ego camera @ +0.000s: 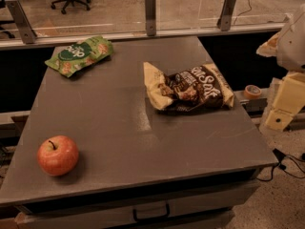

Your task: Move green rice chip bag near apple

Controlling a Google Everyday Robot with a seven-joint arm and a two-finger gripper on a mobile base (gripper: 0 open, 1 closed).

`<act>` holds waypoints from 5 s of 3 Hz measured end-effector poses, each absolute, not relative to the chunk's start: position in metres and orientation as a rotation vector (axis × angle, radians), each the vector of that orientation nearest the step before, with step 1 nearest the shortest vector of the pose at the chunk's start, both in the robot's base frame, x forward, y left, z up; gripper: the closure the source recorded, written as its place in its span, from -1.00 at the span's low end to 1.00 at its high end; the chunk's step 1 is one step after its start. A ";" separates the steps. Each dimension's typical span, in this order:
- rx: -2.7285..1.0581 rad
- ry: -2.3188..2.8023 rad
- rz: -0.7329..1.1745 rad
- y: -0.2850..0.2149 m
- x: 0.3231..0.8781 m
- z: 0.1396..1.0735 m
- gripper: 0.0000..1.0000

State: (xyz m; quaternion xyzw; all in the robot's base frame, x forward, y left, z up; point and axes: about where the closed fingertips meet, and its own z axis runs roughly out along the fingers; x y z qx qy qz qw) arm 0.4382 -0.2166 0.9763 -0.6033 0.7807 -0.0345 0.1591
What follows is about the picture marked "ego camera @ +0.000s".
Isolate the red apple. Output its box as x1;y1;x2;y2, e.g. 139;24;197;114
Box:
37;135;79;177

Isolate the right metal glass bracket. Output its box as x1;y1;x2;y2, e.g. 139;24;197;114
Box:
217;0;236;31

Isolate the glass barrier panel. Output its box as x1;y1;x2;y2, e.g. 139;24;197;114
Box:
0;0;305;41

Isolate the brown sea salt snack bag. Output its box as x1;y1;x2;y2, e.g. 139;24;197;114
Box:
143;62;234;113

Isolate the green rice chip bag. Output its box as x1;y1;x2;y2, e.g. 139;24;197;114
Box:
45;35;113;77

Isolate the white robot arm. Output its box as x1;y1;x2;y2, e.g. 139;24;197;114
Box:
256;4;305;131

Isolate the black floor cable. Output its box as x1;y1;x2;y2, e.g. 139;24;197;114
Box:
255;148;305;183

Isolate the middle metal glass bracket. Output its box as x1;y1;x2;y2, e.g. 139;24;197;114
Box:
145;0;156;36

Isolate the roll of brown tape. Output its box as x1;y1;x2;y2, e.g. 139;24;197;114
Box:
244;85;262;99

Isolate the left metal glass bracket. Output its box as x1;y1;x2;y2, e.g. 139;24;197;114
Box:
6;0;36;44

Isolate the grey drawer with black handle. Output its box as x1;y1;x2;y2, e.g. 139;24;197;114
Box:
15;179;259;229

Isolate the metal glass bracket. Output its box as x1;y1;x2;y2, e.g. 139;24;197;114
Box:
145;0;156;36
6;0;36;44
217;0;236;31

